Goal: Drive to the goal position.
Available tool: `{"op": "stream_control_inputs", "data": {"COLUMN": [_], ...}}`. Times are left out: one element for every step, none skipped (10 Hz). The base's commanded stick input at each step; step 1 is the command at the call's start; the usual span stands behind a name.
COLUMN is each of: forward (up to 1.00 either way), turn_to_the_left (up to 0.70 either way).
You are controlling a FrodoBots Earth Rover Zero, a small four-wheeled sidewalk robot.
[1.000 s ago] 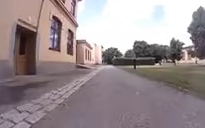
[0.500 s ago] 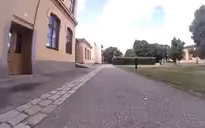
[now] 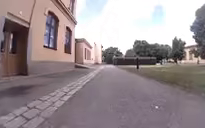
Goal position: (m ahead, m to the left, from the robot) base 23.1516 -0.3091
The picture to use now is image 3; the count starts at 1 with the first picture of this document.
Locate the dark hedge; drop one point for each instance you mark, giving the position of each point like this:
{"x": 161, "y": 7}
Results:
{"x": 130, "y": 61}

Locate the distant pale building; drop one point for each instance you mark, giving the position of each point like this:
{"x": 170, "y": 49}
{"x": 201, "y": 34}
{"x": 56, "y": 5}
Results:
{"x": 191, "y": 53}

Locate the grey asphalt road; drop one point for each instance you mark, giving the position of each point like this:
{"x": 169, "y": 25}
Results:
{"x": 123, "y": 103}

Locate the green lawn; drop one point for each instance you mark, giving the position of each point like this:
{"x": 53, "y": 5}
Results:
{"x": 180, "y": 76}

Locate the cobblestone strip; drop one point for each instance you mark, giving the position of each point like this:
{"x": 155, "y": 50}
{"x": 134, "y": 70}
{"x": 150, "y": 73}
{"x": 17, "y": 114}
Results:
{"x": 40, "y": 108}

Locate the dark asphalt pavement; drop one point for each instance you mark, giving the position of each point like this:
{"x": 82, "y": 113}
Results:
{"x": 26, "y": 90}

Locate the small beige building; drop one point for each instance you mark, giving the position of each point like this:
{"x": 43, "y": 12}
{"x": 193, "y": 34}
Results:
{"x": 83, "y": 51}

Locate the large beige building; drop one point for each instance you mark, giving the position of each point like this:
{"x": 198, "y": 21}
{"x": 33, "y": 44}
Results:
{"x": 36, "y": 33}

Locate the dark bollard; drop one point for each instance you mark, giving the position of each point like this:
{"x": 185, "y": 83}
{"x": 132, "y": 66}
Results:
{"x": 137, "y": 63}

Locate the row of distant trees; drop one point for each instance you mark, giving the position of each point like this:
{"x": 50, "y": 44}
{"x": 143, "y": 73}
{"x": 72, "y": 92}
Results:
{"x": 150, "y": 49}

